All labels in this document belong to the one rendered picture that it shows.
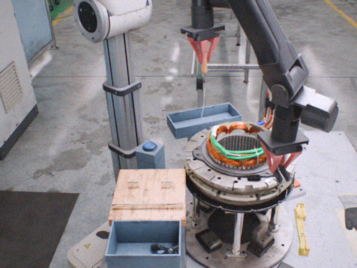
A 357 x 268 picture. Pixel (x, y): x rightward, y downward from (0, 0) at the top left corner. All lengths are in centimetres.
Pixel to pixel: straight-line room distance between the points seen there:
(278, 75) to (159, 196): 45
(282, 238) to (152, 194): 48
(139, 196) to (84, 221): 152
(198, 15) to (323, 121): 41
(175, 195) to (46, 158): 224
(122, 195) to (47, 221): 158
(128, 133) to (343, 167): 88
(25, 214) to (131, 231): 175
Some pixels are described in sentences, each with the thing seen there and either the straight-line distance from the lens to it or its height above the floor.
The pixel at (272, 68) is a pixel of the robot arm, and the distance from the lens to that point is 72.
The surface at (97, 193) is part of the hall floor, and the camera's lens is 266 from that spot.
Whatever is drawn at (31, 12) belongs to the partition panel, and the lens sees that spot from 501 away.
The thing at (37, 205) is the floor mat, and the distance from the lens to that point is 268.
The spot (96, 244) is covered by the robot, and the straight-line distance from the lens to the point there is 198.
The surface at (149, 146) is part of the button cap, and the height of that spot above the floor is 104.
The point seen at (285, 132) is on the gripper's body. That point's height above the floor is 129.
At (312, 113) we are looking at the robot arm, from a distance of 78.
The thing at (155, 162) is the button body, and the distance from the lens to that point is 119.
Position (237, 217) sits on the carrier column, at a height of 97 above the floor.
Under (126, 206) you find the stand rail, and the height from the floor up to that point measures 107.
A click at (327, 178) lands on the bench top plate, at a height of 78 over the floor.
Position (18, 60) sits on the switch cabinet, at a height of 60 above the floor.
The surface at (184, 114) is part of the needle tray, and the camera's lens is 135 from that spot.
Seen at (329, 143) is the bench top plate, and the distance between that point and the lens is 177.
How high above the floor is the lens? 172
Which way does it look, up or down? 33 degrees down
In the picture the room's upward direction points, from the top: 2 degrees counter-clockwise
